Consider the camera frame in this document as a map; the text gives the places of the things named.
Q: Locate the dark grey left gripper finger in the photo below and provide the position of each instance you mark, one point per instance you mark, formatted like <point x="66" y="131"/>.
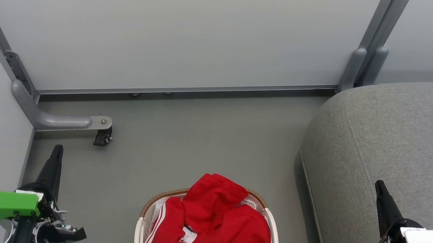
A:
<point x="52" y="171"/>

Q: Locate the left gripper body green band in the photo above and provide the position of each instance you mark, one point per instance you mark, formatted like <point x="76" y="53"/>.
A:
<point x="0" y="205"/>

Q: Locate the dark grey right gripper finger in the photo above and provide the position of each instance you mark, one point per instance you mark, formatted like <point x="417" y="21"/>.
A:
<point x="387" y="209"/>

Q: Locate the plain red shorts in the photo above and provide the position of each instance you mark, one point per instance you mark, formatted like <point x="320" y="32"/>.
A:
<point x="214" y="198"/>

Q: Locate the grey fabric sofa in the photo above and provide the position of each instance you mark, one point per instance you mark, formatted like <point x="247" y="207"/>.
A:
<point x="406" y="142"/>

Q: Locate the grey partition support leg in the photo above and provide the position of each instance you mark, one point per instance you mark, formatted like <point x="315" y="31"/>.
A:
<point x="57" y="119"/>
<point x="376" y="65"/>
<point x="352" y="70"/>

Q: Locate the black caster wheel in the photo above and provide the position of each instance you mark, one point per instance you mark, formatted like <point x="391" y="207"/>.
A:
<point x="102" y="136"/>

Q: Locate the wicker laundry basket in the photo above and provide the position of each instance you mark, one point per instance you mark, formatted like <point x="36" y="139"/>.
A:
<point x="158" y="198"/>

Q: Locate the dark grey post bracket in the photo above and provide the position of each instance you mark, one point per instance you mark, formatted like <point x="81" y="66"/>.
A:
<point x="18" y="70"/>

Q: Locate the grey partition bottom rail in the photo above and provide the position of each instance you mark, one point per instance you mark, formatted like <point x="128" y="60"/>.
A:
<point x="187" y="89"/>

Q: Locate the grey double partition post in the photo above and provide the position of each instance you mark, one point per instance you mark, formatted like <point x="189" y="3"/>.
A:
<point x="385" y="18"/>

